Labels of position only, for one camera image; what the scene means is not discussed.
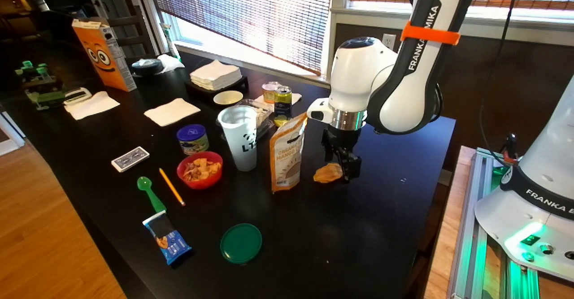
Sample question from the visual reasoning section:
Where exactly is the white napkin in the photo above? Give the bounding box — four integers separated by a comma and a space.
254, 92, 303, 107
65, 91, 121, 121
143, 98, 201, 127

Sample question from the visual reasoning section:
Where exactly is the heap of orange snacks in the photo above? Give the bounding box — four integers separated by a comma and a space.
183, 157, 221, 182

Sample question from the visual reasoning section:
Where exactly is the yellow pencil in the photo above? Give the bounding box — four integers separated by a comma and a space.
158, 168, 186, 207

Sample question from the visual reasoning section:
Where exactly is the blue snack packet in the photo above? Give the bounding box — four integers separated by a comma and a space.
142, 210, 193, 265

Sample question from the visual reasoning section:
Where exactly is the deck of cards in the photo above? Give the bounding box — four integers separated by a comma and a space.
111, 146, 150, 173

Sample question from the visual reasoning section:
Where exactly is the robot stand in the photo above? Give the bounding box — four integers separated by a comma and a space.
423, 145, 574, 299

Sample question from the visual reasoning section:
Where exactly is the blue lidded tin can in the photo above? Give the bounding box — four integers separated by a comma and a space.
176, 124, 210, 156

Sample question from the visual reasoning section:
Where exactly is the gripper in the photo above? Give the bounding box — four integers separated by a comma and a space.
321, 127, 362, 184

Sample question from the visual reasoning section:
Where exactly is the red bowl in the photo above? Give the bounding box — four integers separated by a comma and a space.
176, 151, 224, 190

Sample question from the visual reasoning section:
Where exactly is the dark wooden chair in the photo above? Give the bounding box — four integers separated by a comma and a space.
107, 5, 156, 58

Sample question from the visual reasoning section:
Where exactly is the white paper cup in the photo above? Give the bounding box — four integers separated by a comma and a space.
217, 105, 259, 172

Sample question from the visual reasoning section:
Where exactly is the yellow dried fruit piece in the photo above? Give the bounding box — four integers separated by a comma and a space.
313, 163, 344, 184

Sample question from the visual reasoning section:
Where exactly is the stack of white napkins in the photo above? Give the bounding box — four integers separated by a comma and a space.
189, 59, 243, 91

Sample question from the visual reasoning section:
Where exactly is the clear plastic container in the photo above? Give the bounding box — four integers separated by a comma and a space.
220, 98, 275, 141

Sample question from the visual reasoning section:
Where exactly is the orange tin can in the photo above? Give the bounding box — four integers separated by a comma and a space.
262, 81, 282, 105

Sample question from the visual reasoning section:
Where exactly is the white and yellow packet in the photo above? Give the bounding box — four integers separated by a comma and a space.
270, 112, 309, 194

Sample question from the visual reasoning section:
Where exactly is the green toy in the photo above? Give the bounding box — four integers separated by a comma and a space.
14, 60, 66, 111

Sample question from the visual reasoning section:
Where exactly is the crumpled white tissue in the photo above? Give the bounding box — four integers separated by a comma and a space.
157, 54, 185, 74

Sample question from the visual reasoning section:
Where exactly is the green plastic spoon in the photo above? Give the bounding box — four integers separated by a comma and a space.
136, 176, 167, 214

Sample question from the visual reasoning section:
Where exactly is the green round lid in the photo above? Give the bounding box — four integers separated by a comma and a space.
219, 223, 263, 264

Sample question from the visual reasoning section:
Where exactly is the orange cereal box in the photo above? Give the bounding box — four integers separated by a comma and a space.
71, 18, 138, 93

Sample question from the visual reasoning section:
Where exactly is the small white bowl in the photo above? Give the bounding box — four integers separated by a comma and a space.
213, 90, 244, 107

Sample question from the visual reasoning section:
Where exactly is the yellow green drink can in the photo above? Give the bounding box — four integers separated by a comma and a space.
273, 86, 293, 127

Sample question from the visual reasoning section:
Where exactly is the black round container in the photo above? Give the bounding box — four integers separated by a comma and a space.
131, 58, 165, 77

